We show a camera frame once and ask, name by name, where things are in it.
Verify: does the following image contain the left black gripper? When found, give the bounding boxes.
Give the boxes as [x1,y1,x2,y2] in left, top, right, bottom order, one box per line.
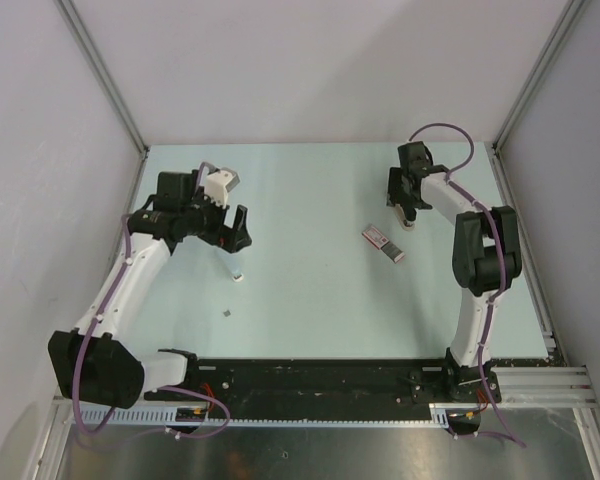
[181,186,251,253]

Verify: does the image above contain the red white staple box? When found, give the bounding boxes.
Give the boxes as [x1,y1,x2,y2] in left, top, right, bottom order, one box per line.
[361,225,405,264]

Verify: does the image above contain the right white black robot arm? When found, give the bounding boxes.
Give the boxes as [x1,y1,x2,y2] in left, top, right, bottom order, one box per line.
[387,142,522,402]

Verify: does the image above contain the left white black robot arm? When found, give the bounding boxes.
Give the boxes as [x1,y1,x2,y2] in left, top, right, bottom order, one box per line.
[48,162,252,409]

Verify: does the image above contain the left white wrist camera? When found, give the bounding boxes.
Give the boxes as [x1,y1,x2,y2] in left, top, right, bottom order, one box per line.
[203,169,240,208]

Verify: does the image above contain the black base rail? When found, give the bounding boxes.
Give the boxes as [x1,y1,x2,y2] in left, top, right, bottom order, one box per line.
[179,356,501,421]

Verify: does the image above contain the grey slotted cable duct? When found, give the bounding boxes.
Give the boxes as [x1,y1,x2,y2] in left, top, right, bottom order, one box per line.
[74,403,454,429]

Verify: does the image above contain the aluminium frame rails right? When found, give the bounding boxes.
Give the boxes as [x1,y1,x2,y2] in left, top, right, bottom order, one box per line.
[493,367,597,408]

